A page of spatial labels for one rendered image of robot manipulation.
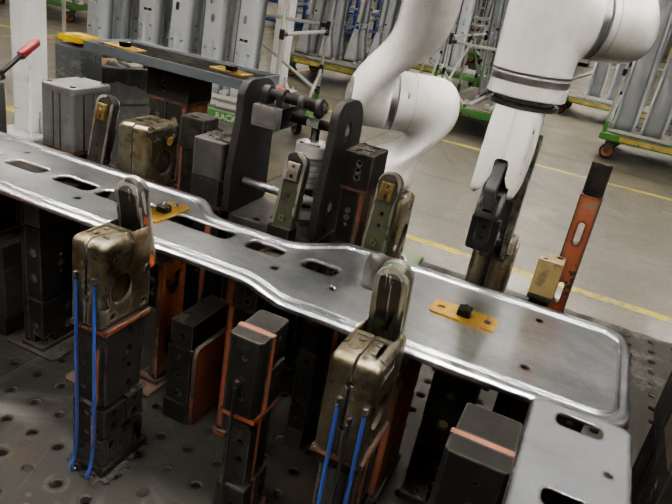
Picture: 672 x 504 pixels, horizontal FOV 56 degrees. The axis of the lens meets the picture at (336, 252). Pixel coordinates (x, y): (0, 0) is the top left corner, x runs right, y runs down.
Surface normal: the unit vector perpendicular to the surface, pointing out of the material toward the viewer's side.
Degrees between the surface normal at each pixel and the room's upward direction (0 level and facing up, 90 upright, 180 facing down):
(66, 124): 90
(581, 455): 0
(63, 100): 90
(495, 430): 0
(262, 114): 90
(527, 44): 90
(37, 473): 0
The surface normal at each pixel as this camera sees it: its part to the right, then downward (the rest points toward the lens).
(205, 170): -0.40, 0.31
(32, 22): 0.90, 0.30
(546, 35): -0.20, 0.37
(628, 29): 0.07, 0.44
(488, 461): 0.16, -0.90
